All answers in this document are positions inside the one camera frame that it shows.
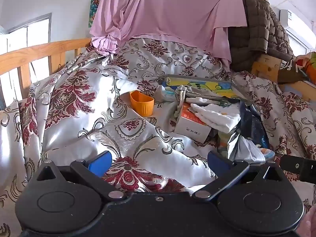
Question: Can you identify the colourful patterned cloth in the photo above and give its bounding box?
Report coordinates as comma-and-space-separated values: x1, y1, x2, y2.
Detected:
295, 51, 316, 84

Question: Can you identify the teal wall poster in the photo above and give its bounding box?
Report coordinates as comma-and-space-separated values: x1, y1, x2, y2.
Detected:
88, 0, 104, 27

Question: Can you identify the white framed window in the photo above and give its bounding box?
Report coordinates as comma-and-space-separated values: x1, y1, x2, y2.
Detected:
0, 12, 52, 109

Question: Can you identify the orange and white box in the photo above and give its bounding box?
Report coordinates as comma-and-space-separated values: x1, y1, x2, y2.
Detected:
174, 102, 213, 144

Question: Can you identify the olive cloth with white print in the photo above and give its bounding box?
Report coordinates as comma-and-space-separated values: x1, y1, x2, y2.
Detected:
278, 59, 310, 84

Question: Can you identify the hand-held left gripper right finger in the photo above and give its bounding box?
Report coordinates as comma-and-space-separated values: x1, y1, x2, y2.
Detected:
192, 150, 287, 201

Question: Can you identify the floral satin blanket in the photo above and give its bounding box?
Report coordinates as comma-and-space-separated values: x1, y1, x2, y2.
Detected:
0, 38, 316, 237

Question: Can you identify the pink hanging sheet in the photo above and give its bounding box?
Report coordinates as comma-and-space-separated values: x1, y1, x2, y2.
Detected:
89, 0, 248, 66

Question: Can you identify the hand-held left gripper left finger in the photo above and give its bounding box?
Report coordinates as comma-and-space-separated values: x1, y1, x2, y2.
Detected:
37, 150, 126, 201

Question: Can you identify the white blue tissue packet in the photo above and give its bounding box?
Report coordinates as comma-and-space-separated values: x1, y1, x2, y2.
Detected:
154, 85, 178, 103

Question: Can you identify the dark blue bag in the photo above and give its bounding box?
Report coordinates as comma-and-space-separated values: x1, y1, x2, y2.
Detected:
238, 101, 271, 150

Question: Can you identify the grey drawstring pouch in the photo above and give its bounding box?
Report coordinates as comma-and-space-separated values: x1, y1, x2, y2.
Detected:
174, 84, 232, 119

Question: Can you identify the grey tray with colourful picture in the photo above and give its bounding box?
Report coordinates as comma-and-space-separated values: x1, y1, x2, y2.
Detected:
164, 74, 255, 106

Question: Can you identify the orange plastic cup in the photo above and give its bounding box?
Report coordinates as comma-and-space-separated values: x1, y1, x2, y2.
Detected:
130, 90, 155, 117

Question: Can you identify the person's right forearm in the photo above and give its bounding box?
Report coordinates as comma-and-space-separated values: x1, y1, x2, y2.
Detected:
296, 204, 316, 237

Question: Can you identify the brown quilted jacket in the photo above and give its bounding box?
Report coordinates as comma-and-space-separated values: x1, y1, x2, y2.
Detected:
227, 0, 294, 72

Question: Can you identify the white air conditioner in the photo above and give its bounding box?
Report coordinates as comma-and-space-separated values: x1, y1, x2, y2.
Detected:
280, 9, 316, 50

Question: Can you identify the wooden bed rail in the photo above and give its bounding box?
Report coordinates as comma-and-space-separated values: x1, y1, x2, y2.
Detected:
0, 38, 92, 97

